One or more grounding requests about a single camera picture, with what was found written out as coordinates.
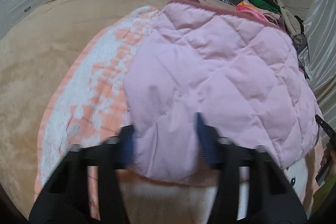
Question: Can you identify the tan fleece bed cover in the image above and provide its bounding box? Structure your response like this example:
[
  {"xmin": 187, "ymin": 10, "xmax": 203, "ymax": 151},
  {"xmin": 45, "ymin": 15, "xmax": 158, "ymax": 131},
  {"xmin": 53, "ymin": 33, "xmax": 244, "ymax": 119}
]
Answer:
[{"xmin": 1, "ymin": 0, "xmax": 169, "ymax": 217}]

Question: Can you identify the orange white plaid blanket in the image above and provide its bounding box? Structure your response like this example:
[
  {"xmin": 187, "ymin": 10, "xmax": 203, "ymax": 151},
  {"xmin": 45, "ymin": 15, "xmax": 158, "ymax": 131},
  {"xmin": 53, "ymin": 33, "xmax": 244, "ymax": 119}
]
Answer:
[{"xmin": 34, "ymin": 5, "xmax": 332, "ymax": 222}]

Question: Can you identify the pile of folded clothes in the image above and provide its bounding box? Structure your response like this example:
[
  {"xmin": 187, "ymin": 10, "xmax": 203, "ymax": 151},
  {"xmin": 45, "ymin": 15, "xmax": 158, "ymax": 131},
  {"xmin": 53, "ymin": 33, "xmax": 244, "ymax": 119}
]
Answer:
[{"xmin": 248, "ymin": 0, "xmax": 307, "ymax": 53}]

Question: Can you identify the pink quilted jacket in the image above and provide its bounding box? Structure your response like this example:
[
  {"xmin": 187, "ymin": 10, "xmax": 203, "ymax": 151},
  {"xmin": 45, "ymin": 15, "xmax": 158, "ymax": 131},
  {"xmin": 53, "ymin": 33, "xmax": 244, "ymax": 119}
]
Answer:
[{"xmin": 123, "ymin": 0, "xmax": 321, "ymax": 184}]

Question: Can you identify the pink red fleece garment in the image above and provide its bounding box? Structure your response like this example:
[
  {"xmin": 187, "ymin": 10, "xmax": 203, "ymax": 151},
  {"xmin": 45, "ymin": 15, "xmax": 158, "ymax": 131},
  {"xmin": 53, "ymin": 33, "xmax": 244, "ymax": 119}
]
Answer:
[{"xmin": 236, "ymin": 0, "xmax": 281, "ymax": 26}]

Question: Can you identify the cream striped curtain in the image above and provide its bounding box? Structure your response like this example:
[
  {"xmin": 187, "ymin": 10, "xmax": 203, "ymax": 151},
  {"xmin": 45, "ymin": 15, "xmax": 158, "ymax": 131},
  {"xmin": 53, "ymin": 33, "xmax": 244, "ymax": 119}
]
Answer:
[{"xmin": 299, "ymin": 0, "xmax": 336, "ymax": 128}]

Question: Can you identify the person's right hand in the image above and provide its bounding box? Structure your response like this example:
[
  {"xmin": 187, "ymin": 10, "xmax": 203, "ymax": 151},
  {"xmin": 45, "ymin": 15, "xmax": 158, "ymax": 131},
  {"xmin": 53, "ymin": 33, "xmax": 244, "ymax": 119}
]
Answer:
[{"xmin": 320, "ymin": 142, "xmax": 336, "ymax": 176}]

